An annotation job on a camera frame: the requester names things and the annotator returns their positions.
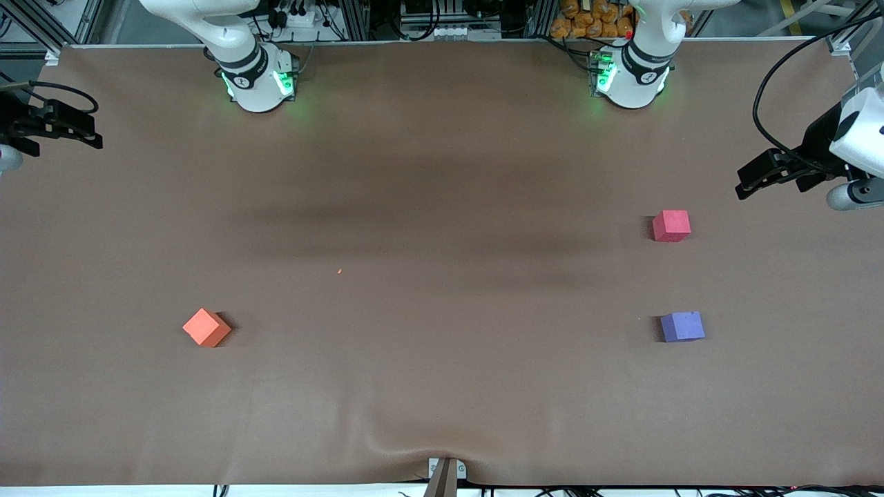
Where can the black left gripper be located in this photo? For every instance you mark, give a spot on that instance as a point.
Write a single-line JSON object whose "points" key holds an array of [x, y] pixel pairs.
{"points": [[817, 146]]}

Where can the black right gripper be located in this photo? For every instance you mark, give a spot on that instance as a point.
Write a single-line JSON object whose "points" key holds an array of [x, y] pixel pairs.
{"points": [[10, 121]]}

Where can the orange foam block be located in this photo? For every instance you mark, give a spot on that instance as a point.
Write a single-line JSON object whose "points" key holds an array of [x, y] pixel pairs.
{"points": [[204, 326]]}

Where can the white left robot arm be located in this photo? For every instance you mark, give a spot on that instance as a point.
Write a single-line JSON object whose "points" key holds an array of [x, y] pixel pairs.
{"points": [[632, 76]]}

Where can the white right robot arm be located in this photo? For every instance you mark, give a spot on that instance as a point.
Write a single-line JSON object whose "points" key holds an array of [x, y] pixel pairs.
{"points": [[242, 65]]}

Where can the red foam block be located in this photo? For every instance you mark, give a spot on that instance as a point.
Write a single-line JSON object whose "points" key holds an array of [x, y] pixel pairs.
{"points": [[670, 224]]}

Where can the purple foam block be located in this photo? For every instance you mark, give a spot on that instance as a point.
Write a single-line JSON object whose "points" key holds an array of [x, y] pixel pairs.
{"points": [[682, 326]]}

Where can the bag of orange items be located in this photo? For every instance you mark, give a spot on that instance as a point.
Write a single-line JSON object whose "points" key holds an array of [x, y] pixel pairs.
{"points": [[587, 21]]}

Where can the white power strip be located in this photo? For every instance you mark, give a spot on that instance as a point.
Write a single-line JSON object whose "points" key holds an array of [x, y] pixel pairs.
{"points": [[300, 17]]}

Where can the white terminal block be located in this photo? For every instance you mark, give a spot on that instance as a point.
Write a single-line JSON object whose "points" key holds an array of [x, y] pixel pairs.
{"points": [[449, 32]]}

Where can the brown table mat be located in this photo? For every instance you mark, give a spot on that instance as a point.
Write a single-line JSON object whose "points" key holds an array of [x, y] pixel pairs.
{"points": [[442, 359]]}

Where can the aluminium frame profile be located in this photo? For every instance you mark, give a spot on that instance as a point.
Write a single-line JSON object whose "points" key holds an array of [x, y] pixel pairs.
{"points": [[856, 27], [38, 24]]}

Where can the aluminium frame post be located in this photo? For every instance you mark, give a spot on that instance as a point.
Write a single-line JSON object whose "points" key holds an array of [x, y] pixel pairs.
{"points": [[356, 17]]}

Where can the grey metal clamp bracket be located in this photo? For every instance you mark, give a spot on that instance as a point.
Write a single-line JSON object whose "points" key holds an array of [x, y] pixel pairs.
{"points": [[460, 469]]}

